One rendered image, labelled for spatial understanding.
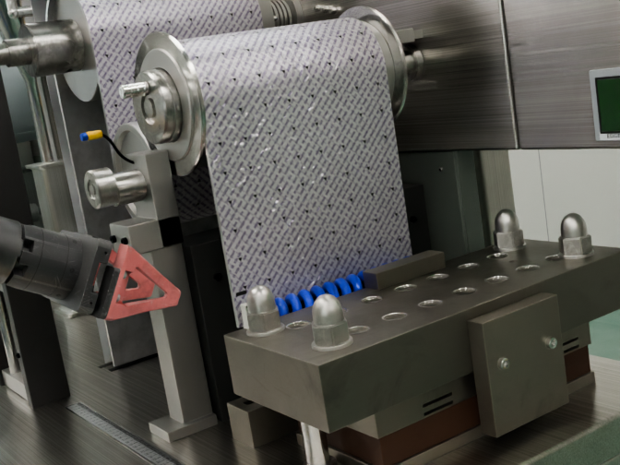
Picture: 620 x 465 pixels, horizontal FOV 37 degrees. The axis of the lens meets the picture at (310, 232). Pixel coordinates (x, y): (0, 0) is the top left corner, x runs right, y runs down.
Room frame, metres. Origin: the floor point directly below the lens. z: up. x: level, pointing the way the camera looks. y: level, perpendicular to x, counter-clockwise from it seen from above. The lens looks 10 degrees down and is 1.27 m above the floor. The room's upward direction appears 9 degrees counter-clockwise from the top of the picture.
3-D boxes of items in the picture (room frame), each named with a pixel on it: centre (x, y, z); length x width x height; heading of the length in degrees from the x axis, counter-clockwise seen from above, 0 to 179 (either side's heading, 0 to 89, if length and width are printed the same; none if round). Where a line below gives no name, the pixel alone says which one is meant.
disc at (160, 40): (0.96, 0.12, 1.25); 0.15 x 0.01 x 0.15; 33
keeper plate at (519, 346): (0.83, -0.18, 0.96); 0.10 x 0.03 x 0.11; 123
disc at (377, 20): (1.10, -0.09, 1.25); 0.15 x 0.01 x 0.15; 33
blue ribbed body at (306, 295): (0.96, -0.03, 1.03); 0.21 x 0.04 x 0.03; 123
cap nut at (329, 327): (0.78, 0.00, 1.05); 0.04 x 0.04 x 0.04
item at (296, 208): (0.98, -0.01, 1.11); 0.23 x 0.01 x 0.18; 123
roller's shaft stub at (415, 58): (1.12, -0.13, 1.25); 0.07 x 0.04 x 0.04; 123
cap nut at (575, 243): (0.95, -0.27, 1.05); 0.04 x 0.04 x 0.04
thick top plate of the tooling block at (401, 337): (0.90, -0.11, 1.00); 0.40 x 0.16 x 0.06; 123
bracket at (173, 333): (0.97, 0.17, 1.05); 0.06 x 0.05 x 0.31; 123
